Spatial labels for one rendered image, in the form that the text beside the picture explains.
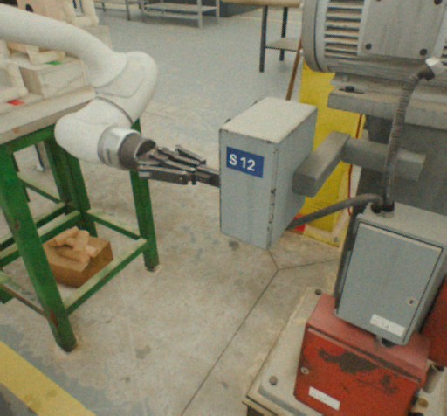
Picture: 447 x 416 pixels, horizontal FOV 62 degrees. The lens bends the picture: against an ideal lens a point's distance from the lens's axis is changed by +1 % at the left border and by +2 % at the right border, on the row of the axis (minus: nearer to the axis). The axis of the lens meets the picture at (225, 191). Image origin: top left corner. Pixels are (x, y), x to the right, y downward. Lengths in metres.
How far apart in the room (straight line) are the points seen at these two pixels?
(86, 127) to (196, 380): 1.03
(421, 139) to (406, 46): 0.16
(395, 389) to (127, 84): 0.87
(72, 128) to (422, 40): 0.67
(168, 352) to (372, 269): 1.04
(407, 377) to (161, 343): 1.00
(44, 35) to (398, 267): 0.77
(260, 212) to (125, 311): 1.27
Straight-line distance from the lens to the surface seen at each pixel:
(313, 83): 1.80
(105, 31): 1.46
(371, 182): 0.77
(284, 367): 1.23
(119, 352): 1.65
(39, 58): 1.35
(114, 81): 0.87
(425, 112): 0.68
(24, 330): 1.85
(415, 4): 0.64
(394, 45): 0.65
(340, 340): 0.91
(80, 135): 0.85
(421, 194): 0.77
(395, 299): 0.79
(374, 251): 0.73
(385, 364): 0.92
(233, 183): 0.57
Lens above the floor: 1.34
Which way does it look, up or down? 33 degrees down
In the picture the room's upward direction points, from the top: straight up
